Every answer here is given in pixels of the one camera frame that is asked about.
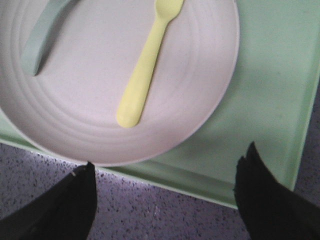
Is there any light green plastic tray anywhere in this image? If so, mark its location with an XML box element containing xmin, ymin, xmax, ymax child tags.
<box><xmin>0</xmin><ymin>0</ymin><xmax>320</xmax><ymax>207</ymax></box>

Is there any teal green plastic spoon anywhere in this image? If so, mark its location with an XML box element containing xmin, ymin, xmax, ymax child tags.
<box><xmin>20</xmin><ymin>0</ymin><xmax>77</xmax><ymax>76</ymax></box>

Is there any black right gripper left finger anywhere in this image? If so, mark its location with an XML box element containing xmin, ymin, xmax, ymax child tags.
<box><xmin>0</xmin><ymin>162</ymin><xmax>98</xmax><ymax>240</ymax></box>

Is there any beige round plate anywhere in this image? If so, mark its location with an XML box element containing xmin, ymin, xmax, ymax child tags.
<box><xmin>0</xmin><ymin>0</ymin><xmax>240</xmax><ymax>166</ymax></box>

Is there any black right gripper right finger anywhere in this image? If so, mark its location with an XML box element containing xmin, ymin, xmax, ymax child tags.
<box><xmin>234</xmin><ymin>142</ymin><xmax>320</xmax><ymax>240</ymax></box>

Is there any yellow plastic fork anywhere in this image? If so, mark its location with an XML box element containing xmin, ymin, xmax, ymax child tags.
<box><xmin>116</xmin><ymin>0</ymin><xmax>184</xmax><ymax>128</ymax></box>

